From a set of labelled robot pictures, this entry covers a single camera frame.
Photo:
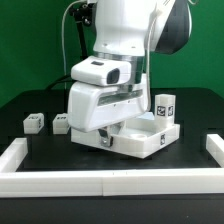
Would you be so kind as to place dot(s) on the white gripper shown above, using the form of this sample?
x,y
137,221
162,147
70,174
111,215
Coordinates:
x,y
94,107

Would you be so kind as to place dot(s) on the white square table top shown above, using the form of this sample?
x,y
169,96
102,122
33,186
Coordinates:
x,y
138,138

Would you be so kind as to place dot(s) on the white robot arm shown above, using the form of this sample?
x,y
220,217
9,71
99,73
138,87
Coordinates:
x,y
112,85

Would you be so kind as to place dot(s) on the white U-shaped obstacle fence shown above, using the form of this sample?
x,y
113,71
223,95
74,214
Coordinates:
x,y
14,183

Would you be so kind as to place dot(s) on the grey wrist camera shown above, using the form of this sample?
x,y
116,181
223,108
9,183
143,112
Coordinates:
x,y
101,72

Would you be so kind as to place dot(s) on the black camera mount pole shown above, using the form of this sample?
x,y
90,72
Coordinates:
x,y
83,16

